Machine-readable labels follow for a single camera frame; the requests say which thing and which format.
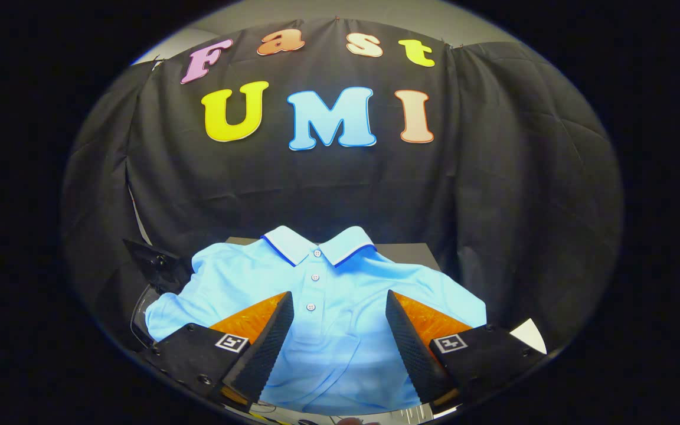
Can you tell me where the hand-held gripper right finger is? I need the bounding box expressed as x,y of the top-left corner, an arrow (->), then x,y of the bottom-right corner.
385,289 -> 547,414

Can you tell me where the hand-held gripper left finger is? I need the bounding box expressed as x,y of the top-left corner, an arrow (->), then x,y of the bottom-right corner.
139,291 -> 295,413

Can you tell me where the light blue polo shirt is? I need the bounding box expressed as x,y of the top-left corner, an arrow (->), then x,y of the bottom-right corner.
144,225 -> 488,415

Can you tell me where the beige cabinet with dark top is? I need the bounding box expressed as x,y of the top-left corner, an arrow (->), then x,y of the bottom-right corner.
226,237 -> 442,272

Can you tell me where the white flat board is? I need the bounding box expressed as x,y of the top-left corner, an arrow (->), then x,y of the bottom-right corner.
510,319 -> 547,355

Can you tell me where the black backdrop cloth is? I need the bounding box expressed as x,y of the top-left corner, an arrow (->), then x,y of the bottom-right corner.
60,18 -> 624,355

